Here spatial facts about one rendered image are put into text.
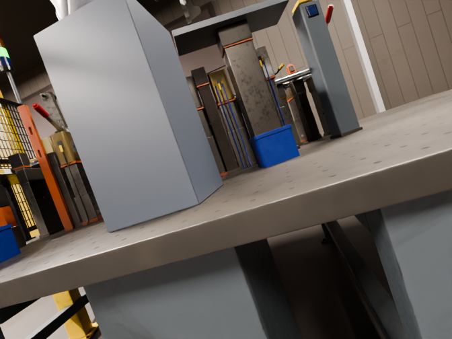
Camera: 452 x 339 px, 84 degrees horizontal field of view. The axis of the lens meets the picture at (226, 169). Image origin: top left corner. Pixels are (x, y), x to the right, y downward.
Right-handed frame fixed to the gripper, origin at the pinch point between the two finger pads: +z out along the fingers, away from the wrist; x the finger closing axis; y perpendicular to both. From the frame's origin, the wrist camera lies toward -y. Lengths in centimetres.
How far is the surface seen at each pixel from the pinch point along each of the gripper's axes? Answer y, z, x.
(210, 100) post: -2.0, 24.9, 8.4
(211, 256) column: -9, 60, -46
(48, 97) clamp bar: -58, 4, 9
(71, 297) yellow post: -123, 96, 63
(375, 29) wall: 187, -29, 199
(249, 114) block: 8.3, 36.1, -4.1
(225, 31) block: 9.8, 9.6, -4.3
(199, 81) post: -3.3, 17.2, 7.8
